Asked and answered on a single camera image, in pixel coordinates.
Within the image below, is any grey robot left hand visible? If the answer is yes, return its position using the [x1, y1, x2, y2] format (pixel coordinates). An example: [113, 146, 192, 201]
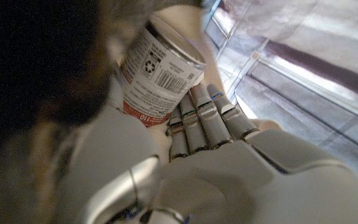
[51, 83, 358, 224]

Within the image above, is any red white labelled tin can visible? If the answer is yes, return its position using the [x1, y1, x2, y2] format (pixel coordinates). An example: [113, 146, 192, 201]
[118, 14, 207, 128]

